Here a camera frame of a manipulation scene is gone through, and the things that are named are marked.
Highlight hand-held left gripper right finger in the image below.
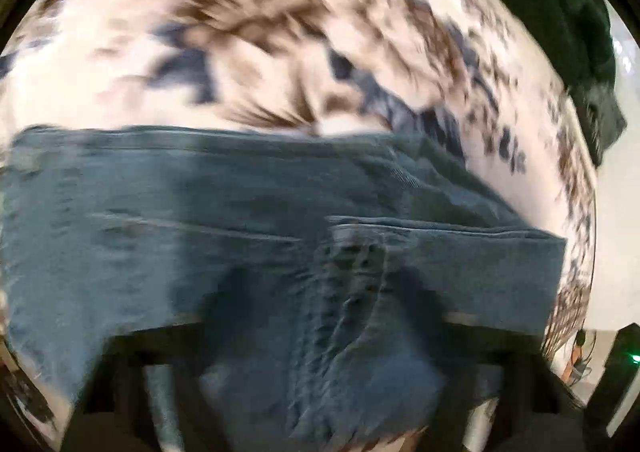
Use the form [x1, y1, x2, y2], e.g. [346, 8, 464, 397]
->
[442, 314, 578, 430]

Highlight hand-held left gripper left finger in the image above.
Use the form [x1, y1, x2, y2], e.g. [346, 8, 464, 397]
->
[80, 319, 226, 452]

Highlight dark green cloth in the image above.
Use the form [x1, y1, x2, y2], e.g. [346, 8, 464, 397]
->
[400, 0, 629, 169]

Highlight orange cable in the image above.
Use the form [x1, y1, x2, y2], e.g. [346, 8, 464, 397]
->
[560, 329, 593, 385]

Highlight blue denim pants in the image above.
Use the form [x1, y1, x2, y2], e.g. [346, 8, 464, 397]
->
[0, 124, 569, 445]

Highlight white brown blue patterned blanket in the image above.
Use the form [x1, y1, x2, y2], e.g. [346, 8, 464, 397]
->
[0, 0, 599, 438]

